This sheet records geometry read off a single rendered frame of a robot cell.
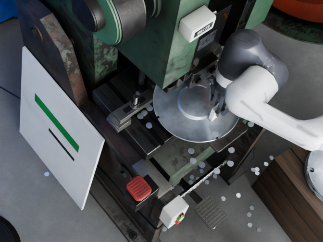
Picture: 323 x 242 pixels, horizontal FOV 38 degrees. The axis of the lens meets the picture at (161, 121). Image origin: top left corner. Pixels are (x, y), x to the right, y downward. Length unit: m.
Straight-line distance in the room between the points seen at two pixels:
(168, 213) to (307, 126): 0.61
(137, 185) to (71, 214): 0.81
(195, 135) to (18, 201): 1.03
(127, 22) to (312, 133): 0.49
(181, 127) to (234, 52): 0.41
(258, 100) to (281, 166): 0.91
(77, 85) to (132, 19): 0.75
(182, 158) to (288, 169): 0.58
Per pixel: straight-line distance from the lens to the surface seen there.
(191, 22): 0.99
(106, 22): 0.97
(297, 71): 2.71
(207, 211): 2.05
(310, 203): 1.99
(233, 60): 1.17
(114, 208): 2.15
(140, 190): 1.41
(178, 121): 1.49
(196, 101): 1.52
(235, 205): 2.26
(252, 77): 1.14
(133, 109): 1.52
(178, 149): 1.59
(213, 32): 1.31
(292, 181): 1.99
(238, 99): 1.11
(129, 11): 0.93
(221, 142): 1.48
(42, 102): 1.94
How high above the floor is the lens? 2.09
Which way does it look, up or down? 62 degrees down
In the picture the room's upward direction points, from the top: 13 degrees clockwise
